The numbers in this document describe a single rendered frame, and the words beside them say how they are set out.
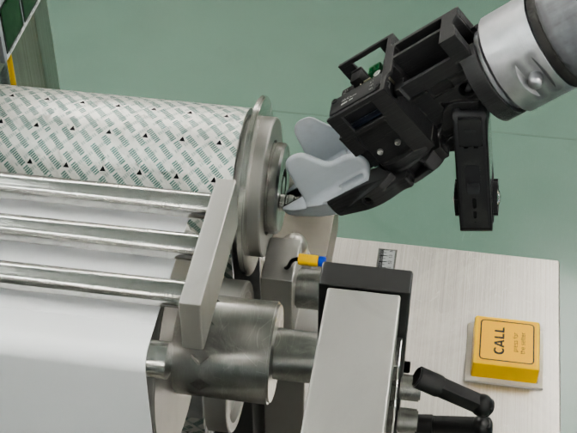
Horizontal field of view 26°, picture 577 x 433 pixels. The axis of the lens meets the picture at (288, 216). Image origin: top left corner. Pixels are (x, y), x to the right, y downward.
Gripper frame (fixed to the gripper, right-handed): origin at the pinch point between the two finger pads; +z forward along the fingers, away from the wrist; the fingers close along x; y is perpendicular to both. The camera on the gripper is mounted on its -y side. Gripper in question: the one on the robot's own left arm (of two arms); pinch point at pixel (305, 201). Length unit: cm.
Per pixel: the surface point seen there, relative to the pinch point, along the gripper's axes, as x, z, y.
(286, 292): 3.9, 4.9, -4.4
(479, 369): -14.7, 9.4, -37.0
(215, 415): 15.8, 8.8, -3.4
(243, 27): -208, 116, -66
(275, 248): 0.4, 5.2, -2.4
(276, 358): 24.2, -6.9, 5.6
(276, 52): -197, 108, -73
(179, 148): 0.8, 4.3, 10.1
